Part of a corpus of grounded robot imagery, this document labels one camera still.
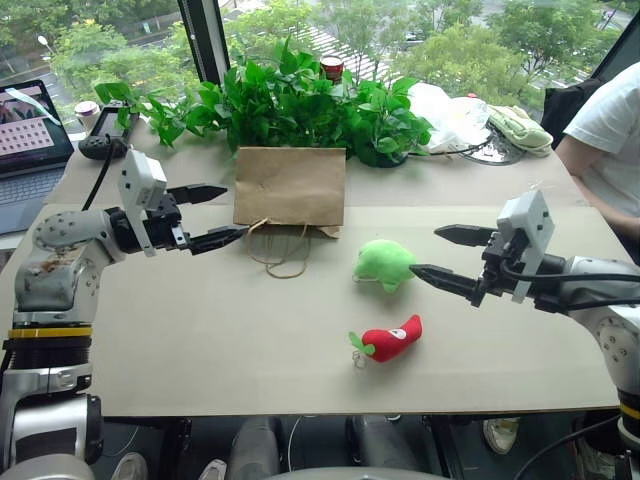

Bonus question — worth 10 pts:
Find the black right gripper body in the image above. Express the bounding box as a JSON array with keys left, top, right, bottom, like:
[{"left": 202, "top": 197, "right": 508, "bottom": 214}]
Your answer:
[{"left": 467, "top": 231, "right": 529, "bottom": 308}]

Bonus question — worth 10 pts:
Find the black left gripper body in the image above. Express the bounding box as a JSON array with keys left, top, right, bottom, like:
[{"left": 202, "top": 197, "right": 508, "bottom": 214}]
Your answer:
[{"left": 142, "top": 192, "right": 191, "bottom": 252}]

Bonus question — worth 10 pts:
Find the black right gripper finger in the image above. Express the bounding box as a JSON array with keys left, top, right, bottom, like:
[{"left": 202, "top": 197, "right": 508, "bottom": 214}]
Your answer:
[
  {"left": 408, "top": 263, "right": 487, "bottom": 301},
  {"left": 433, "top": 223, "right": 500, "bottom": 248}
]

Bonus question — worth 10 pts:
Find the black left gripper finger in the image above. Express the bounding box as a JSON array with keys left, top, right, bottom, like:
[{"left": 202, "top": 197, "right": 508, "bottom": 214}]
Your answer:
[
  {"left": 166, "top": 184, "right": 229, "bottom": 205},
  {"left": 186, "top": 224, "right": 250, "bottom": 256}
]

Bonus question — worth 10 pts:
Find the brown paper bag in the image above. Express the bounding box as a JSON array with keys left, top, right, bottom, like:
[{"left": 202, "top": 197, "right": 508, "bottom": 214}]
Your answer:
[{"left": 232, "top": 145, "right": 348, "bottom": 240}]

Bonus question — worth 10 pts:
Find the white plastic bag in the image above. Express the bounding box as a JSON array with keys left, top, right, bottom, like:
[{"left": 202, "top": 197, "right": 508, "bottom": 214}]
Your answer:
[{"left": 407, "top": 82, "right": 494, "bottom": 154}]

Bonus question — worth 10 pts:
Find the green plush toy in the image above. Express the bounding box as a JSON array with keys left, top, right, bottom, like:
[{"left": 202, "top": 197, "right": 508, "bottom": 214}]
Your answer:
[{"left": 352, "top": 238, "right": 418, "bottom": 294}]

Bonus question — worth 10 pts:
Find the red chili plush toy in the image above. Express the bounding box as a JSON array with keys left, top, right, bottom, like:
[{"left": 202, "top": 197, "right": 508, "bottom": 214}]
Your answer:
[{"left": 348, "top": 314, "right": 424, "bottom": 364}]

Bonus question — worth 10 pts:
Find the round metal tray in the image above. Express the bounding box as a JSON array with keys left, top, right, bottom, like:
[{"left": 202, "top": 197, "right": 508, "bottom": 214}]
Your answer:
[{"left": 455, "top": 122, "right": 526, "bottom": 166}]

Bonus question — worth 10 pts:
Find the black handheld game console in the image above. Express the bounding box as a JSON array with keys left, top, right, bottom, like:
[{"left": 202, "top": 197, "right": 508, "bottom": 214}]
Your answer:
[{"left": 77, "top": 101, "right": 141, "bottom": 161}]

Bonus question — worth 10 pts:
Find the light green folded cloth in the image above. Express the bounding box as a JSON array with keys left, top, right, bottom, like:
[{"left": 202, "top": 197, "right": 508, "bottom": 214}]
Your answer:
[{"left": 485, "top": 105, "right": 554, "bottom": 159}]

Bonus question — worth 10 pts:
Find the green leafy potted plant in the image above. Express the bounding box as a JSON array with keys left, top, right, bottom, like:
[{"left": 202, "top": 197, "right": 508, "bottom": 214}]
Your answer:
[{"left": 93, "top": 35, "right": 435, "bottom": 168}]

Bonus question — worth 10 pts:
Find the white paper cup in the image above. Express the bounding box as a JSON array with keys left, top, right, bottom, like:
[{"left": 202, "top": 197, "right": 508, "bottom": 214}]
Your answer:
[{"left": 74, "top": 100, "right": 100, "bottom": 135}]

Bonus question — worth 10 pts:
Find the open laptop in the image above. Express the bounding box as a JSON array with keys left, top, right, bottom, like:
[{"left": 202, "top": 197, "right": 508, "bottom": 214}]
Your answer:
[{"left": 0, "top": 79, "right": 75, "bottom": 236}]

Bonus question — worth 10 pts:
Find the person in white shirt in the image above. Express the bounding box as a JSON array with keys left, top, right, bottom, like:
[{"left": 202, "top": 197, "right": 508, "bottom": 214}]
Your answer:
[{"left": 554, "top": 62, "right": 640, "bottom": 261}]

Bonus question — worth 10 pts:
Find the white sneaker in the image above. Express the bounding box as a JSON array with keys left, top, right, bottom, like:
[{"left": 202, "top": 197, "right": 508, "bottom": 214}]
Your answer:
[
  {"left": 109, "top": 451, "right": 149, "bottom": 480},
  {"left": 198, "top": 458, "right": 228, "bottom": 480},
  {"left": 482, "top": 417, "right": 521, "bottom": 455}
]

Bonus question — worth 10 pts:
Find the black office chair back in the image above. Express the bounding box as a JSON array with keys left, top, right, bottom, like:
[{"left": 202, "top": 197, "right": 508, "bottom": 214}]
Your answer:
[{"left": 540, "top": 77, "right": 615, "bottom": 151}]

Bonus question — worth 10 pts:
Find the dark rounded robot leg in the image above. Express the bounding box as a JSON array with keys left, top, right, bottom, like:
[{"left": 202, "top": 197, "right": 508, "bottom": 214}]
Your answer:
[
  {"left": 229, "top": 415, "right": 287, "bottom": 480},
  {"left": 345, "top": 414, "right": 432, "bottom": 476}
]

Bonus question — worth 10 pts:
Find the red can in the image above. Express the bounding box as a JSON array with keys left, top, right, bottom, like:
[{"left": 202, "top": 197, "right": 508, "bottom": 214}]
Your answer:
[{"left": 319, "top": 55, "right": 345, "bottom": 84}]

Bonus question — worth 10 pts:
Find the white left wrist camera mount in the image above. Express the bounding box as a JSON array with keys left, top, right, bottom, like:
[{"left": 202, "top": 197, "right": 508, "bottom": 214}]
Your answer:
[{"left": 117, "top": 148, "right": 168, "bottom": 258}]

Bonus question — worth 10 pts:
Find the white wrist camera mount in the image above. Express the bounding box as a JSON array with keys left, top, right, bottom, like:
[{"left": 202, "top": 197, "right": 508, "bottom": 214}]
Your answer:
[
  {"left": 495, "top": 188, "right": 556, "bottom": 305},
  {"left": 117, "top": 148, "right": 168, "bottom": 258}
]

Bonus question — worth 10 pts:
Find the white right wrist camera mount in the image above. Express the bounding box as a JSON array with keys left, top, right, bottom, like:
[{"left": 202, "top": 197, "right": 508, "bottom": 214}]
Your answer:
[{"left": 495, "top": 188, "right": 556, "bottom": 305}]

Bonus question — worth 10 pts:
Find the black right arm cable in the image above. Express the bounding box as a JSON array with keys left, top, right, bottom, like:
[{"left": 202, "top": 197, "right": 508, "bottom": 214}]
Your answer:
[{"left": 499, "top": 259, "right": 640, "bottom": 312}]

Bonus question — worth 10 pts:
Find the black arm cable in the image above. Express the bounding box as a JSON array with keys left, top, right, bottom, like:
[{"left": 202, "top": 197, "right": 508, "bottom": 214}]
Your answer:
[
  {"left": 81, "top": 137, "right": 132, "bottom": 212},
  {"left": 499, "top": 259, "right": 640, "bottom": 312}
]

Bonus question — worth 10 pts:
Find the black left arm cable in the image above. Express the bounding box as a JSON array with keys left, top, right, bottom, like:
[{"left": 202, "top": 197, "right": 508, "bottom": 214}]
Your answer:
[{"left": 81, "top": 137, "right": 132, "bottom": 212}]

